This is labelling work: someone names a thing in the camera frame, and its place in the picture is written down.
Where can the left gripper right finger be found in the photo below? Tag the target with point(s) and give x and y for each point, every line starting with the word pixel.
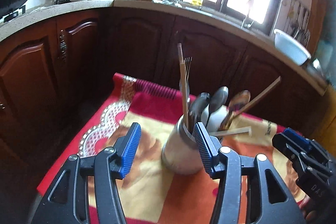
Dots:
pixel 268 198

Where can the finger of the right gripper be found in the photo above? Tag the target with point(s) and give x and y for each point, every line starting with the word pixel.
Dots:
pixel 296 138
pixel 286 147

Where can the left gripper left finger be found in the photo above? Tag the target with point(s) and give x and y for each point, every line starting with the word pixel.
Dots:
pixel 67 198

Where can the light wooden chopstick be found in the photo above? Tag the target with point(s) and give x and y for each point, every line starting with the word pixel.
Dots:
pixel 184 91
pixel 243 130

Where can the brown wooden spoon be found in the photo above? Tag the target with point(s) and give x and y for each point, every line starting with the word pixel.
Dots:
pixel 235 104

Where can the dark brown chopstick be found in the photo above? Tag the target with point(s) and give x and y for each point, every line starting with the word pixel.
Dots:
pixel 256 100

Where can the steel spoon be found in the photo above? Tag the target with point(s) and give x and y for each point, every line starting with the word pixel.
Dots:
pixel 217 100

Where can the steel utensil holder jar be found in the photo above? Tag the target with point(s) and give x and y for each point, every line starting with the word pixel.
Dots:
pixel 180 153

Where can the steel fork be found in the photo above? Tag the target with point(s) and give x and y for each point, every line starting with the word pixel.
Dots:
pixel 187 62

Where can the kitchen faucet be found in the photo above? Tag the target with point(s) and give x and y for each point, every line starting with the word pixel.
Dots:
pixel 248 8

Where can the red orange patterned towel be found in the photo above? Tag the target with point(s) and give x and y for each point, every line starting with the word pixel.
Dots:
pixel 151 193

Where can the white plastic basin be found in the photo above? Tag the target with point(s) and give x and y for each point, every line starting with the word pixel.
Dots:
pixel 291 47

